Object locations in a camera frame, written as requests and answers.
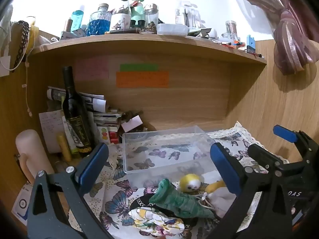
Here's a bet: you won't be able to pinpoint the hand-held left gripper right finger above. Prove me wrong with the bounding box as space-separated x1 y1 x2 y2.
211 143 293 239

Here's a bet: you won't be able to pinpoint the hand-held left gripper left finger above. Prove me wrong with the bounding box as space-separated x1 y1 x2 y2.
27 143 110 239

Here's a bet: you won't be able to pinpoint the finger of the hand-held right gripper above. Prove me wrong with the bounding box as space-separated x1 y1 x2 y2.
247 143 285 167
273 124 319 160

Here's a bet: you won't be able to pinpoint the yellow soft toy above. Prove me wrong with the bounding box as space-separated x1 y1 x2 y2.
204 180 227 193

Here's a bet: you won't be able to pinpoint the white drawstring pouch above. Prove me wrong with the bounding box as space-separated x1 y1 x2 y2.
202 187 237 217

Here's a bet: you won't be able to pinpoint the yellow round plush toy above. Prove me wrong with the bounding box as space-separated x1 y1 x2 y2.
179 174 203 193

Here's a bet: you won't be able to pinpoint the green knitted sock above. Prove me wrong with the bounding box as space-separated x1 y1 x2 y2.
149 179 215 219

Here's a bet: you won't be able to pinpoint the clear plastic box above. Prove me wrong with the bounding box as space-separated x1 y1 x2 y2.
122 126 216 189

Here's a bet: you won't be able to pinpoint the floral cloth pouch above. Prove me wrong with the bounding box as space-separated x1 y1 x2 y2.
128 207 185 236

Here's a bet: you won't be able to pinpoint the box with coloured dots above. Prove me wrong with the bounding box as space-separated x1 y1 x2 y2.
97 127 110 145

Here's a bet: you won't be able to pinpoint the yellow tube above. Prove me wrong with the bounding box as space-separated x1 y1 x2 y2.
57 133 73 161

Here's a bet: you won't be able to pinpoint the red small box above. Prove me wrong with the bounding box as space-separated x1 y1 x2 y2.
109 129 120 144

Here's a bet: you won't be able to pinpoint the butterfly print tablecloth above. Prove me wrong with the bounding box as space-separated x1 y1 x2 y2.
67 121 289 239

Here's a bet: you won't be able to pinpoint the stack of small boxes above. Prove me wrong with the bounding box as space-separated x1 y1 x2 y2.
93 109 123 128

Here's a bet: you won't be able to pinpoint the dark wine bottle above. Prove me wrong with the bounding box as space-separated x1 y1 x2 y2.
62 66 96 159

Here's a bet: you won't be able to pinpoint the white handwritten paper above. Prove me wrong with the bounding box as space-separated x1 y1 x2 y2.
38 110 66 154

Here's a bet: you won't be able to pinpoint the white card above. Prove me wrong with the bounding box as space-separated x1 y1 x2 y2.
121 116 143 132

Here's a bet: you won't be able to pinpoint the dark brown bundle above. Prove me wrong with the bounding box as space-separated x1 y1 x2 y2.
122 110 148 133

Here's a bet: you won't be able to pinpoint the pile of rolled papers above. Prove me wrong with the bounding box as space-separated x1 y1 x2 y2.
47 86 107 112

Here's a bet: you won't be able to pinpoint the blue and white box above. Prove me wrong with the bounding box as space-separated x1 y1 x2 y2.
11 182 33 227

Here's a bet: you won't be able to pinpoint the pink sticky note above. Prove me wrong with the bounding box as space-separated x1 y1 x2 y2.
75 57 109 80

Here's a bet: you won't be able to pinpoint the blue small box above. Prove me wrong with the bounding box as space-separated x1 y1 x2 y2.
246 34 257 54

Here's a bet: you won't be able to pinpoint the orange sticky note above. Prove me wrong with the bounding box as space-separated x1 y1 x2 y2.
116 71 169 88

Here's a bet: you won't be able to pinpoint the mauve striped curtain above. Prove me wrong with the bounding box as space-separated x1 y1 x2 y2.
228 0 319 75

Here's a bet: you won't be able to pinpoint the green sticky note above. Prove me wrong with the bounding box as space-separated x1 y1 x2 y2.
120 64 159 72

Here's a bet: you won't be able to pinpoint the glass jar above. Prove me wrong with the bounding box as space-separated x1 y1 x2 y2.
222 20 239 41

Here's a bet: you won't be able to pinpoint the wooden shelf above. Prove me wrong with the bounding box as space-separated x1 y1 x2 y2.
28 33 268 66

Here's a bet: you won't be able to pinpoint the dark brown stick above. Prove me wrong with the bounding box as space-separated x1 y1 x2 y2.
105 28 142 34

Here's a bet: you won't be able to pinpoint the blue faceted glass bottle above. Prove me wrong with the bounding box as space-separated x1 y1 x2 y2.
87 3 112 37

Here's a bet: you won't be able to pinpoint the brown slim bottle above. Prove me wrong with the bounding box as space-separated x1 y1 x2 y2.
63 17 73 33

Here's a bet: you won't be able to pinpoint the yellow hanging item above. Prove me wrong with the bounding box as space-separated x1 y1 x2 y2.
26 17 40 55

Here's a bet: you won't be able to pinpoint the teal plastic bottle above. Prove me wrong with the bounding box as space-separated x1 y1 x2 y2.
71 5 85 33

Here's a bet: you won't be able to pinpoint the white labelled glass bottle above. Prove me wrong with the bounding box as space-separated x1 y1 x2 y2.
110 0 132 31

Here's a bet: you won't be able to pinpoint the white hanging bag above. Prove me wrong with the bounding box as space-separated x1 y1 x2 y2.
0 4 13 77

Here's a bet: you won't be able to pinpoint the clear flat plastic container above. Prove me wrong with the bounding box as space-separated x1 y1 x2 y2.
157 24 188 37

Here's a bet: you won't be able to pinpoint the clear plastic packaging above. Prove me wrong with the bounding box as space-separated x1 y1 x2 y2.
175 1 203 29

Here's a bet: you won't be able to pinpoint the mint green spray bottle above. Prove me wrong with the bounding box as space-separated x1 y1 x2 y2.
131 0 145 28

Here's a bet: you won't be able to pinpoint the clear small bottle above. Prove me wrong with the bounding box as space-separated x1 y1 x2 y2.
145 3 159 28

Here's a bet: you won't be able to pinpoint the black bag with chain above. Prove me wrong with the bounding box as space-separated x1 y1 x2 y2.
130 197 180 218

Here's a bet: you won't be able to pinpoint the white cord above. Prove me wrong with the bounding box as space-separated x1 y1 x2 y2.
23 52 33 117

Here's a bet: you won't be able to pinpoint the black lace strap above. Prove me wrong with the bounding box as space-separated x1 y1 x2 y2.
12 21 30 70

